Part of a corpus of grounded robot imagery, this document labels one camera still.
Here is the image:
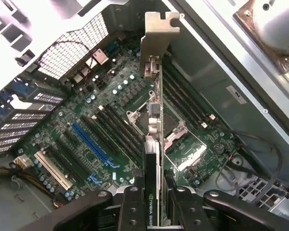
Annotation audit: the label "white power connector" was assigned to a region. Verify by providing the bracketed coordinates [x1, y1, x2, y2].
[13, 154, 35, 169]

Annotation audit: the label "CPU socket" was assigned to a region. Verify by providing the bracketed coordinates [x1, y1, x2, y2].
[126, 99, 191, 150]

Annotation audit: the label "perforated slot cover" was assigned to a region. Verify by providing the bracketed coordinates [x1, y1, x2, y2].
[0, 121, 39, 132]
[0, 129, 30, 142]
[11, 111, 49, 121]
[33, 92, 66, 104]

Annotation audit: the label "open PC case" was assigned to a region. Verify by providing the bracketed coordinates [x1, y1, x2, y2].
[0, 0, 289, 231]

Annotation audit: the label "white expansion slot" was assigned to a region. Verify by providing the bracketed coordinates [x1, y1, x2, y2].
[34, 150, 74, 191]

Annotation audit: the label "green motherboard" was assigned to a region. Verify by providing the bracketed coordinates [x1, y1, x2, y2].
[13, 40, 241, 203]

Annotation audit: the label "black RAM slot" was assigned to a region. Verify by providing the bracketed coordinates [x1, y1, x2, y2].
[168, 64, 217, 121]
[105, 103, 145, 154]
[162, 71, 208, 128]
[96, 105, 142, 161]

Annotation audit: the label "yellow and black power wires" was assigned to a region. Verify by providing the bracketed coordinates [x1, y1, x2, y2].
[0, 165, 64, 208]

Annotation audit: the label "black expansion slot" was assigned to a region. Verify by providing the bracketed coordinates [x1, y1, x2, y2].
[80, 115, 118, 155]
[48, 143, 85, 184]

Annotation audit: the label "silver rear port block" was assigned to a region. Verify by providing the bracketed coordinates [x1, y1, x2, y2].
[91, 48, 109, 65]

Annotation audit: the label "round coin battery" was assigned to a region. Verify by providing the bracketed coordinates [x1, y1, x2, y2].
[212, 142, 224, 154]

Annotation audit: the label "blue expansion slot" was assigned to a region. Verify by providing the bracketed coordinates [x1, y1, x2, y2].
[71, 122, 118, 169]

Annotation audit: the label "metal socket cover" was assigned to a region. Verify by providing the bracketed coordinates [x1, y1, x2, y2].
[163, 134, 208, 172]

